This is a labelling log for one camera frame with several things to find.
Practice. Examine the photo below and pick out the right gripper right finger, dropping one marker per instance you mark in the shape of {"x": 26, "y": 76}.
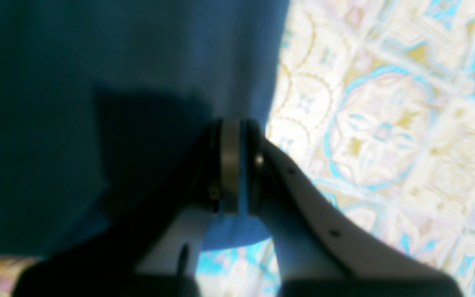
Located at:
{"x": 321, "y": 253}

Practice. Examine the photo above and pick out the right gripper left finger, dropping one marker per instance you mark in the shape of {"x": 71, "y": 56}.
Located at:
{"x": 152, "y": 252}

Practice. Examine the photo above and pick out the dark blue t-shirt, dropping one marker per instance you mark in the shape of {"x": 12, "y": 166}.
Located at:
{"x": 100, "y": 99}

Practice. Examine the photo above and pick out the patterned tablecloth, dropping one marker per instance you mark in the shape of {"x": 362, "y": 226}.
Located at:
{"x": 374, "y": 101}

